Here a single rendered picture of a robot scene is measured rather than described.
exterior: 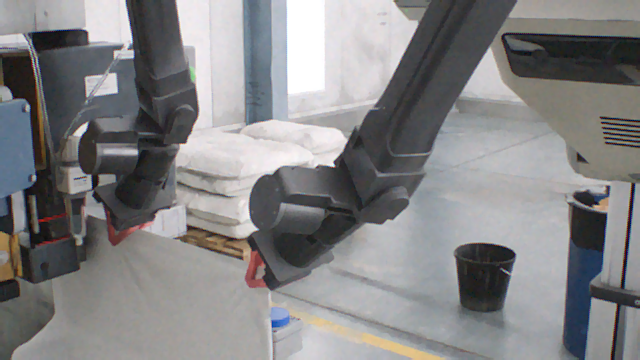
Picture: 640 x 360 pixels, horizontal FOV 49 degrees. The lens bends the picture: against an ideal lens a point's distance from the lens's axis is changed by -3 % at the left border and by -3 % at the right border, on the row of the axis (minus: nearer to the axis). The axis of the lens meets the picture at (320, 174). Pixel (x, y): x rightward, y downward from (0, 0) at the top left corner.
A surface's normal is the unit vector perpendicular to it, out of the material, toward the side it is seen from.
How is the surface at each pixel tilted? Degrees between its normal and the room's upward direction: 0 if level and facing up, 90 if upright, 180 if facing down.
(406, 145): 117
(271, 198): 74
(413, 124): 124
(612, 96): 130
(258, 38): 90
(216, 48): 90
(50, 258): 90
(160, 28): 111
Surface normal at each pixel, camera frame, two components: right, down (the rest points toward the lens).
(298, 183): 0.50, -0.62
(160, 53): 0.54, 0.43
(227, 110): 0.78, 0.15
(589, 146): -0.47, 0.76
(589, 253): -0.84, 0.17
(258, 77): -0.62, 0.18
